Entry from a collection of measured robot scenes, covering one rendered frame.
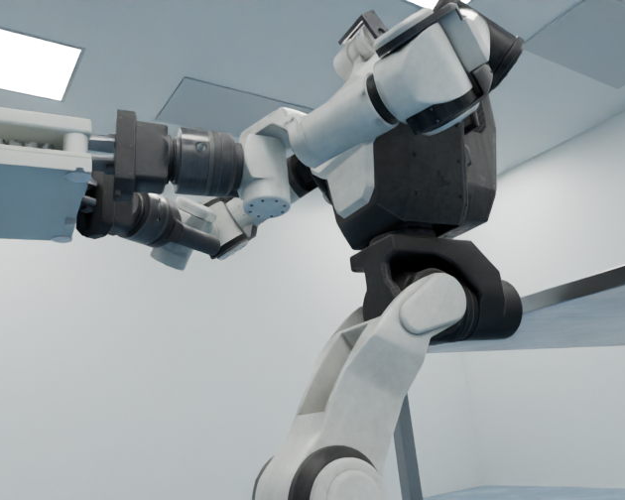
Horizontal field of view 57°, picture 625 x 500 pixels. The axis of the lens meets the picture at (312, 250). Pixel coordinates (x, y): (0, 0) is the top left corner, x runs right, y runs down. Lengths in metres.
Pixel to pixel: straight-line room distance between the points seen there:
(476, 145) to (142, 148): 0.60
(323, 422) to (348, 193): 0.39
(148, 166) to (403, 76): 0.33
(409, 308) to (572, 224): 4.70
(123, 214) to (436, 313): 0.50
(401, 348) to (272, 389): 3.98
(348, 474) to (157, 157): 0.47
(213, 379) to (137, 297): 0.85
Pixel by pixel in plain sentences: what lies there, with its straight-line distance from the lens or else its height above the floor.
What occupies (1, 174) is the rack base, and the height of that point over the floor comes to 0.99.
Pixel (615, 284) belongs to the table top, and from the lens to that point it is 1.13.
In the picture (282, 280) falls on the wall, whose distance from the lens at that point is 5.06.
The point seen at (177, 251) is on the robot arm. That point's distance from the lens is 1.01.
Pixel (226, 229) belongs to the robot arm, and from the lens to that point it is 1.26.
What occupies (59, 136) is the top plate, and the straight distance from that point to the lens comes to 0.75.
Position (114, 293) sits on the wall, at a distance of 4.47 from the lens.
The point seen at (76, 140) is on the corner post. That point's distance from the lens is 0.73.
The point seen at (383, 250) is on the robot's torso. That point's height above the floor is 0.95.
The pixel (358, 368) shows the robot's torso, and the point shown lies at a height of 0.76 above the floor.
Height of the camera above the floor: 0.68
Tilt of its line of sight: 17 degrees up
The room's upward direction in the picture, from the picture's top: 6 degrees counter-clockwise
